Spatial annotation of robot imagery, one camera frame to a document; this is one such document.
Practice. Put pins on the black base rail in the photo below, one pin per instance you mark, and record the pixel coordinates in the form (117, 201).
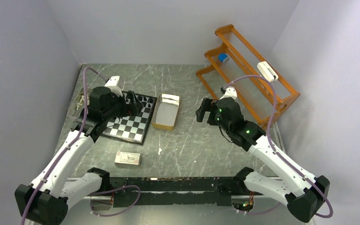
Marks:
(220, 191)

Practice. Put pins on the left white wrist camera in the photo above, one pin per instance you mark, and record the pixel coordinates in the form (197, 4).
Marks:
(112, 84)

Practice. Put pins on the black white chess board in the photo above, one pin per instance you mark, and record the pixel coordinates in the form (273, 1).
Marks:
(133, 129)

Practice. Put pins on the blue small block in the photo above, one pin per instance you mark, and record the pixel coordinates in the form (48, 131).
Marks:
(223, 57)

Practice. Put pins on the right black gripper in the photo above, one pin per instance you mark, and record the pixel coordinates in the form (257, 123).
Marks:
(207, 105)

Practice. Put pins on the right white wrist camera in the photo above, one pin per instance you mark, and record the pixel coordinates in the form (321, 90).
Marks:
(229, 92)

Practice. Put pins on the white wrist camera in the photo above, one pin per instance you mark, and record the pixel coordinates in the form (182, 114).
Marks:
(112, 84)
(229, 92)

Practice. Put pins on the small printed card box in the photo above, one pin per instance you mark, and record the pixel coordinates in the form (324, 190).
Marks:
(127, 158)

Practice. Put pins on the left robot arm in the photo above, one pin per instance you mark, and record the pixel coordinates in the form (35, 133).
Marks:
(46, 200)

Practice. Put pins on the white plastic device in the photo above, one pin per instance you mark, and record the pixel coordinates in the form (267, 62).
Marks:
(267, 71)

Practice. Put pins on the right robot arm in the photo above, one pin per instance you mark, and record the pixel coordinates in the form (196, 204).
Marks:
(299, 190)

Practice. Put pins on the silver metal tin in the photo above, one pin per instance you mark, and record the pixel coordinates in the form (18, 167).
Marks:
(77, 105)

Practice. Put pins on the orange wooden rack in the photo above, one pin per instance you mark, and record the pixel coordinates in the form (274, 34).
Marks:
(259, 96)

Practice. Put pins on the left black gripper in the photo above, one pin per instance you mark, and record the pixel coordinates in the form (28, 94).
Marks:
(132, 108)

